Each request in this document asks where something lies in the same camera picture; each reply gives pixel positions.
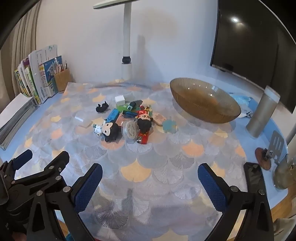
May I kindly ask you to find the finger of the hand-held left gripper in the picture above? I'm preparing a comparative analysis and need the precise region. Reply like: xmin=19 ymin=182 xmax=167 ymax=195
xmin=10 ymin=151 xmax=70 ymax=194
xmin=0 ymin=149 xmax=33 ymax=179

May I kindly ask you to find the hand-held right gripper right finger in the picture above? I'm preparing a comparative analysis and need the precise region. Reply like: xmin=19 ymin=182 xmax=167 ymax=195
xmin=197 ymin=163 xmax=278 ymax=241

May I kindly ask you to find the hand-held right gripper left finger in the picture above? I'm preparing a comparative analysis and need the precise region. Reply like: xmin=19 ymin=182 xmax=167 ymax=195
xmin=28 ymin=163 xmax=103 ymax=241

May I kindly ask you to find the black mouse figurine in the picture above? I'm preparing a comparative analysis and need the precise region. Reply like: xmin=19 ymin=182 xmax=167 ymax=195
xmin=102 ymin=122 xmax=121 ymax=142

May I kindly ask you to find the clear round container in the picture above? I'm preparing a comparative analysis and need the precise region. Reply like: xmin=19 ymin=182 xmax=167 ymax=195
xmin=121 ymin=119 xmax=140 ymax=141

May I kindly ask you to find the blue small box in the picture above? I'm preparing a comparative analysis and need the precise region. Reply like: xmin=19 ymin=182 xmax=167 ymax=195
xmin=107 ymin=109 xmax=119 ymax=123

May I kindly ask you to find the green fuzzy pompom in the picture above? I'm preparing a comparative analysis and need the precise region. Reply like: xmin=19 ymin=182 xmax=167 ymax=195
xmin=162 ymin=119 xmax=178 ymax=133

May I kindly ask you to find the amber ribbed glass bowl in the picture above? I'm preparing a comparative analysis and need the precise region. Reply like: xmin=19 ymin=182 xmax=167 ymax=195
xmin=169 ymin=77 xmax=241 ymax=124

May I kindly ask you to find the stack of white papers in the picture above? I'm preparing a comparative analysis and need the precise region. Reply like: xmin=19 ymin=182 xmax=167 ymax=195
xmin=0 ymin=94 xmax=35 ymax=151

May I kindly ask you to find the fan-patterned table mat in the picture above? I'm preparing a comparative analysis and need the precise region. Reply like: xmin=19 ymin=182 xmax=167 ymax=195
xmin=21 ymin=79 xmax=289 ymax=241

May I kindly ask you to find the round wooden coaster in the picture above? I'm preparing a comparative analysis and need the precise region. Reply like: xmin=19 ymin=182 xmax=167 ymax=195
xmin=255 ymin=148 xmax=272 ymax=171

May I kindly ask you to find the black cat figurine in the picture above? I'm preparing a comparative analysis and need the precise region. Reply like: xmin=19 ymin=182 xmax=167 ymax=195
xmin=96 ymin=101 xmax=109 ymax=113

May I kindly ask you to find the brown translucent object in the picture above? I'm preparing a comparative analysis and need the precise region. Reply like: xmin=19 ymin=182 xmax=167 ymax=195
xmin=274 ymin=155 xmax=296 ymax=190

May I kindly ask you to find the metal phone stand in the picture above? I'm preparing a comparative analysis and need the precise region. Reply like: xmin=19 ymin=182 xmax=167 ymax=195
xmin=264 ymin=130 xmax=284 ymax=166

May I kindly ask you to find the wooden pencil holder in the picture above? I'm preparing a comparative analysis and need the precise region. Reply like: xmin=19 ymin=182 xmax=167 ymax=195
xmin=54 ymin=68 xmax=74 ymax=93

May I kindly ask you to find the row of books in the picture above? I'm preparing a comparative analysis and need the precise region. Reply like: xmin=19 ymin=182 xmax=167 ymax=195
xmin=14 ymin=44 xmax=63 ymax=105

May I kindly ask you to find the red-dressed black-haired figurine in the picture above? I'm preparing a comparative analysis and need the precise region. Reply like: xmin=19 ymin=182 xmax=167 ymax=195
xmin=135 ymin=110 xmax=153 ymax=132

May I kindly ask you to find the pink oval tag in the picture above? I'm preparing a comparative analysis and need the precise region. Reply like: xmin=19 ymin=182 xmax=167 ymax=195
xmin=153 ymin=112 xmax=166 ymax=126

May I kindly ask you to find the silver cylinder bottle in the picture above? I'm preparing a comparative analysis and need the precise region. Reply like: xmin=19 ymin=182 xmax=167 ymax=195
xmin=246 ymin=85 xmax=281 ymax=139

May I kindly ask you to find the light blue plastic bag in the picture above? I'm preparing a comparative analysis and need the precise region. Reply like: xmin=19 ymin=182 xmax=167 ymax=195
xmin=229 ymin=93 xmax=252 ymax=118

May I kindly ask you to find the bunch of pencils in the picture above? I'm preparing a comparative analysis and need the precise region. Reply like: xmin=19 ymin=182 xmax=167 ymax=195
xmin=54 ymin=61 xmax=68 ymax=75

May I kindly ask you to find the beige curtain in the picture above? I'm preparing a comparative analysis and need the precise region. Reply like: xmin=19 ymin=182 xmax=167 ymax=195
xmin=0 ymin=7 xmax=40 ymax=116

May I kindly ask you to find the black monitor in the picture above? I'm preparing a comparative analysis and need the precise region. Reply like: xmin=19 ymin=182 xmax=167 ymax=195
xmin=210 ymin=0 xmax=296 ymax=114

